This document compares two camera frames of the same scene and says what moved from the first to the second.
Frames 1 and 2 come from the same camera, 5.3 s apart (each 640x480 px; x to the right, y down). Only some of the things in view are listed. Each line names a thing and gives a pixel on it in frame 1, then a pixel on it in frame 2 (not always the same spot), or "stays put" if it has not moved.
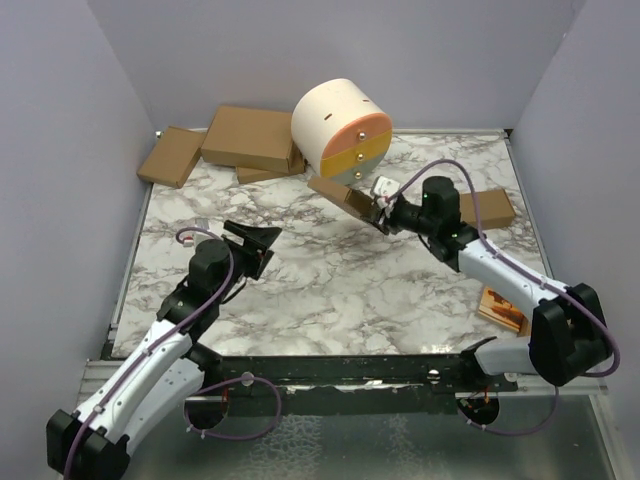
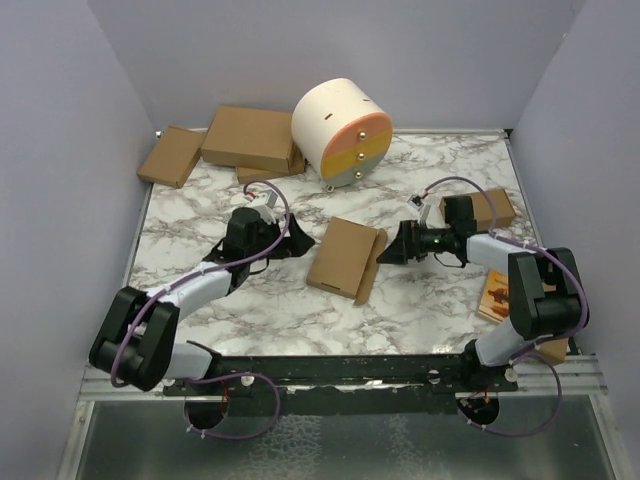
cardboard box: x=355 y=202 → x=347 y=259
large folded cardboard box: x=250 y=137 stays put
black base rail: x=360 y=385 stays put
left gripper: x=255 y=252 → x=294 y=245
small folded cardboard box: x=494 y=208 stays put
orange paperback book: x=495 y=307 stays put
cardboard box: x=174 y=157 stays put
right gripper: x=386 y=218 → x=407 y=245
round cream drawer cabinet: x=340 y=131 stays put
